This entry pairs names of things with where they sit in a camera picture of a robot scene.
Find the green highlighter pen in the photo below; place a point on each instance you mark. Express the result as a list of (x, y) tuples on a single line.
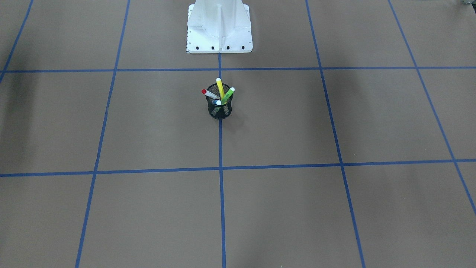
[(227, 95)]

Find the yellow highlighter pen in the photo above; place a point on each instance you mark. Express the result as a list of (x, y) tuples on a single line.
[(220, 88)]

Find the red capped white marker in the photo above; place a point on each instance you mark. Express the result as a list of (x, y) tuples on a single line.
[(210, 94)]

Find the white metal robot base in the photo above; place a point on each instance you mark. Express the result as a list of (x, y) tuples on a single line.
[(219, 26)]

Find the black mesh pen holder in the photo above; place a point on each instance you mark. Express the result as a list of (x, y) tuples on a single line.
[(222, 111)]

